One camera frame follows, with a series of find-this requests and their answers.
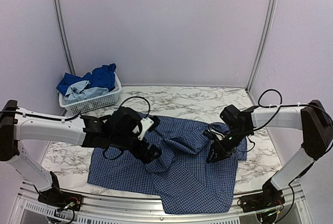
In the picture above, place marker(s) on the aluminium corner post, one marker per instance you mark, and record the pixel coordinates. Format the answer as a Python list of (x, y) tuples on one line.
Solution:
[(63, 36), (268, 21)]

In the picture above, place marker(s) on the blue checked shirt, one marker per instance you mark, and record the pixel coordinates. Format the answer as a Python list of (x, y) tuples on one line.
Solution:
[(181, 176)]

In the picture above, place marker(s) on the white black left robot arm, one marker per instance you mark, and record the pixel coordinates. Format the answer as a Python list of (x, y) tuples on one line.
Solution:
[(124, 130)]

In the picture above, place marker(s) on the light blue garment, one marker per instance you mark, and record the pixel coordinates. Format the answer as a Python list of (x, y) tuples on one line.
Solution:
[(79, 91)]

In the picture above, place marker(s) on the white plastic laundry basket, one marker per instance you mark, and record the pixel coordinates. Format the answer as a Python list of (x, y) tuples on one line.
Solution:
[(98, 102)]

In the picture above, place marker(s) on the left aluminium corner post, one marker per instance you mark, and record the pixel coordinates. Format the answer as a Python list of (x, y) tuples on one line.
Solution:
[(63, 36)]

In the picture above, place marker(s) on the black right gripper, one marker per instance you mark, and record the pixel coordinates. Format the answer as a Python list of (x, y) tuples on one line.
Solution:
[(221, 150)]

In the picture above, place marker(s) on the right aluminium corner post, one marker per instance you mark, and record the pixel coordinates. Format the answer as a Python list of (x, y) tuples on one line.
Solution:
[(268, 21)]

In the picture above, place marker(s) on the aluminium front frame rail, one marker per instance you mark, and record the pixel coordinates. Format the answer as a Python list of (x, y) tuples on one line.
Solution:
[(125, 207)]

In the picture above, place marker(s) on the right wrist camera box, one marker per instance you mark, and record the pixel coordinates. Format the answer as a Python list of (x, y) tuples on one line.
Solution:
[(212, 135)]

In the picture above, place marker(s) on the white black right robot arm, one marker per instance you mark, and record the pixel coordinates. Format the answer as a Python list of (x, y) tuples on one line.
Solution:
[(304, 128)]

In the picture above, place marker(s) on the royal blue garment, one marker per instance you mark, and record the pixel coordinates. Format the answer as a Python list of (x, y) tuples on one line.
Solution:
[(103, 77)]

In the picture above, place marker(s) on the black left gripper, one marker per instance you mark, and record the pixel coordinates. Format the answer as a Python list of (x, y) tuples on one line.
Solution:
[(149, 157)]

